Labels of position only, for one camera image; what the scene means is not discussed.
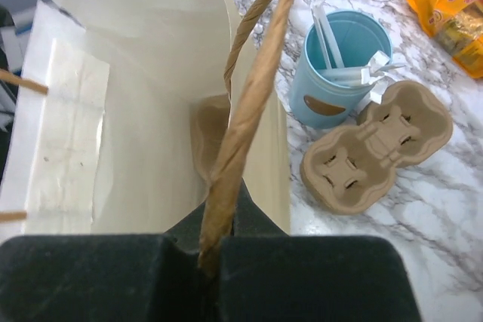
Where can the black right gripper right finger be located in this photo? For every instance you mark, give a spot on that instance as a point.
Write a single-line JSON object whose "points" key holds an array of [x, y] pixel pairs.
{"points": [[266, 275]]}

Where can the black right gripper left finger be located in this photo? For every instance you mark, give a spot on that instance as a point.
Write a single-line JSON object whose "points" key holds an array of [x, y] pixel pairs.
{"points": [[130, 277]]}

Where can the beige paper bag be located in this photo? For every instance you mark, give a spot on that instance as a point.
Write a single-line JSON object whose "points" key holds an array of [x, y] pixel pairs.
{"points": [[116, 133]]}

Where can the brown pulp cup carrier stack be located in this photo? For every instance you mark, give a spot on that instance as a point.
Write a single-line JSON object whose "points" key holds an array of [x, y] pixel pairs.
{"points": [[354, 166]]}

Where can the blue straw holder cup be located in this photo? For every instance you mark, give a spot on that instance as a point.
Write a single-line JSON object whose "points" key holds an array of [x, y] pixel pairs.
{"points": [[322, 95]]}

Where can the orange snack bag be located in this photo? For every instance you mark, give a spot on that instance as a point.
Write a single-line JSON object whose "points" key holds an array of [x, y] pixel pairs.
{"points": [[457, 26]]}

